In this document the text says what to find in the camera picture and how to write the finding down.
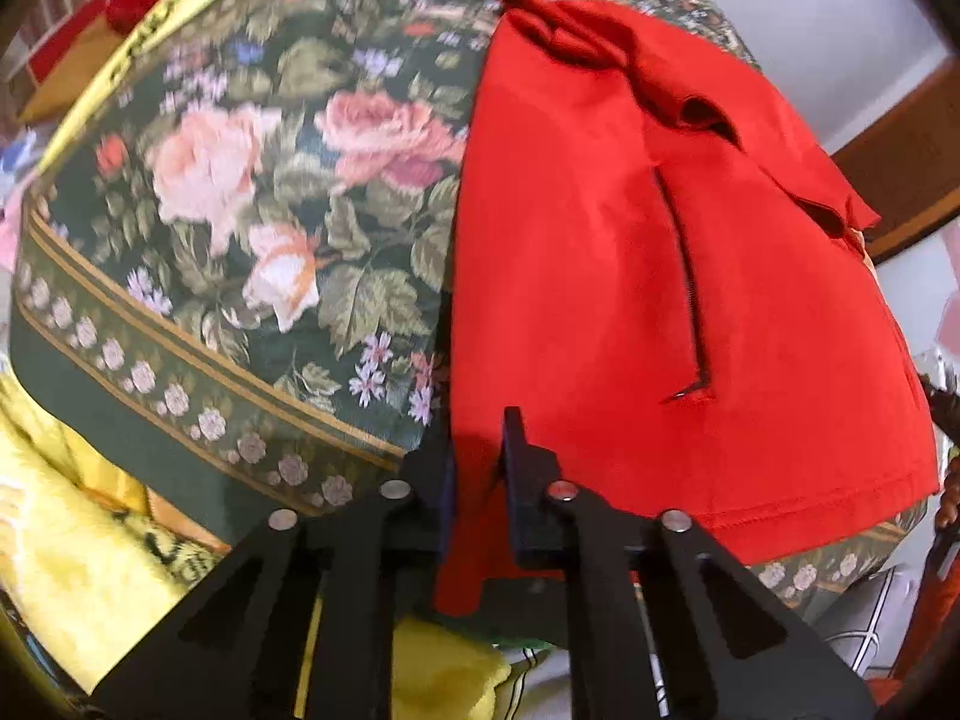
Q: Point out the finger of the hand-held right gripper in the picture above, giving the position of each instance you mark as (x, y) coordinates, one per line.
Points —
(943, 409)

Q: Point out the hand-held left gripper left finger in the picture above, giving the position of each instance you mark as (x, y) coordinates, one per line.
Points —
(435, 510)

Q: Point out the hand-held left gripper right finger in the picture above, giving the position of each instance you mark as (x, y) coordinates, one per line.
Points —
(525, 510)

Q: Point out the red zip jacket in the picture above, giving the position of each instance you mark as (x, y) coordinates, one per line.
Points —
(600, 277)

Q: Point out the green floral blanket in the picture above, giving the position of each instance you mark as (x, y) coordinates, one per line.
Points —
(262, 240)

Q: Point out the yellow fluffy blanket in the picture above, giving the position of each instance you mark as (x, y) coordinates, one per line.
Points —
(67, 562)

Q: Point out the yellow printed cloth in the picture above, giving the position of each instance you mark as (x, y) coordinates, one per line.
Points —
(97, 75)

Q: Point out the wooden door frame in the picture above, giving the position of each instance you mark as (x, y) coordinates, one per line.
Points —
(907, 157)

